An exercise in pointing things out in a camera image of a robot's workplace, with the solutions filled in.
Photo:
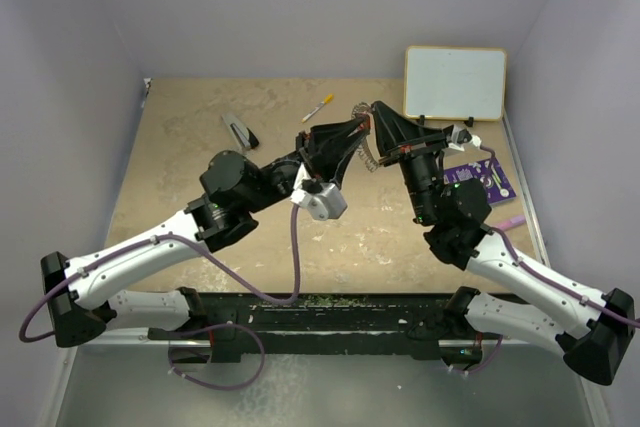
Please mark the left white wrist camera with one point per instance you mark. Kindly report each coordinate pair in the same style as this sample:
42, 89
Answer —
322, 200

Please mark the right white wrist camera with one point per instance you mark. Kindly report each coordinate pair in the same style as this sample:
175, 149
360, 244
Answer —
459, 139

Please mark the small whiteboard yellow frame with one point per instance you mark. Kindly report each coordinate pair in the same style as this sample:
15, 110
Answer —
455, 83

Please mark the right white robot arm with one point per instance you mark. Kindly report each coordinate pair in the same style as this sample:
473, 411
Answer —
591, 330

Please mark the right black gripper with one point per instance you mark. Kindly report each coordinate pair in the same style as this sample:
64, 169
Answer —
393, 131

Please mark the white yellow marker pen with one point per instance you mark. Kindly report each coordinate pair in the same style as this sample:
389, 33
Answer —
328, 99

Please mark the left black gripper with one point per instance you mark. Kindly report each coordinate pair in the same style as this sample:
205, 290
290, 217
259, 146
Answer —
327, 148

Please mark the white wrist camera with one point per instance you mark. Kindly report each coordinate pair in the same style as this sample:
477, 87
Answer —
322, 200
459, 139

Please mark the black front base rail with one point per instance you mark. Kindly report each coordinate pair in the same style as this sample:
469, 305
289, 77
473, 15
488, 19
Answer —
413, 325

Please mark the purple booklet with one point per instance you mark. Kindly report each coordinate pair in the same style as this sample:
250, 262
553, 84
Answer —
496, 184

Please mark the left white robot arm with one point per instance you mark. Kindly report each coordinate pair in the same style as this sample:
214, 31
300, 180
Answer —
89, 295

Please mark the silver black stapler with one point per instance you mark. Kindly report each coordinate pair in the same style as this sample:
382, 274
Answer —
245, 139

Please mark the red key tag with key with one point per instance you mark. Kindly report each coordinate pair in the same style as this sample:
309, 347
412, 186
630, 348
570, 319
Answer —
365, 124

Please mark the pink eraser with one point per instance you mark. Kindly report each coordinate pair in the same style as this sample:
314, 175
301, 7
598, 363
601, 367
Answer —
511, 223

